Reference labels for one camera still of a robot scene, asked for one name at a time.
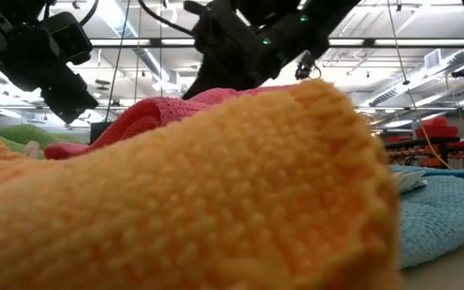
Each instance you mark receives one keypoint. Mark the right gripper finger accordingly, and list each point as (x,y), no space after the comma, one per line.
(205,85)

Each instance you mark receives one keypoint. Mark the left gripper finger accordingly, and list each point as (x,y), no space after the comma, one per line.
(71,100)

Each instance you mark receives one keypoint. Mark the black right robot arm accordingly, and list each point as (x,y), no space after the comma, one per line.
(320,20)

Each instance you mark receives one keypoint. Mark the green microfiber towel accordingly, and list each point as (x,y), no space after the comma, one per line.
(26,135)

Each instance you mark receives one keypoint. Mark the orange microfiber towel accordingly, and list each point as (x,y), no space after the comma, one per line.
(216,201)

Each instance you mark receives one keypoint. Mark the blue microfiber towel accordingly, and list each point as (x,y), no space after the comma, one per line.
(457,174)
(437,217)

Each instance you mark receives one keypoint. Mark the dark ceiling disc fixture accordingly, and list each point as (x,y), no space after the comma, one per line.
(102,82)

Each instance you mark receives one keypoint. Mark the black ceiling device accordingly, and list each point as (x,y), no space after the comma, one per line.
(306,66)

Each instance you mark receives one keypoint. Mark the grey ceiling vent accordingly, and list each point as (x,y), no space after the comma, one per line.
(433,59)

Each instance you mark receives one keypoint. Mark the red stacked bins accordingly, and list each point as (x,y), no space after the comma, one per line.
(437,131)

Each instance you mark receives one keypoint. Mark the black shelf table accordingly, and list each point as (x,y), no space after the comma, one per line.
(443,150)

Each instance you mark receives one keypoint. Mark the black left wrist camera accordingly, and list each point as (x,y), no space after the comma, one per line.
(69,38)

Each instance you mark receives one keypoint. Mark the silver ceiling duct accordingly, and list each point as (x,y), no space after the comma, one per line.
(147,60)

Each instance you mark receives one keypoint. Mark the dark duct fixture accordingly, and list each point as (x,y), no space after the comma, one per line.
(461,72)

